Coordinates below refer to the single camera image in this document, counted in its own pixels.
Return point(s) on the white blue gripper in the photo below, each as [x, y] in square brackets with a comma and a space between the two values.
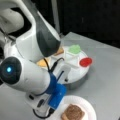
[47, 90]

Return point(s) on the brown meat patty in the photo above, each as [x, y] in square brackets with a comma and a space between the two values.
[73, 109]

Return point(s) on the toast bread slice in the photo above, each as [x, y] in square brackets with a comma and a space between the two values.
[66, 116]
[60, 51]

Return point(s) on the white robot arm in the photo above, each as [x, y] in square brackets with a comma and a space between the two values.
[22, 53]

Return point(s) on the white paper plate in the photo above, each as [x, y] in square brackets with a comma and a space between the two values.
[86, 107]

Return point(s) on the yellow cheese slice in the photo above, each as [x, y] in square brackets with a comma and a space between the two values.
[43, 62]

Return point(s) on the white round divided tray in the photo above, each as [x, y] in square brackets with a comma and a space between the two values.
[77, 72]

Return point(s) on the red tomato slice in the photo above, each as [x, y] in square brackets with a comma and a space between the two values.
[85, 62]

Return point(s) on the green lettuce piece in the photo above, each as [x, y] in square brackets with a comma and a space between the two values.
[74, 49]

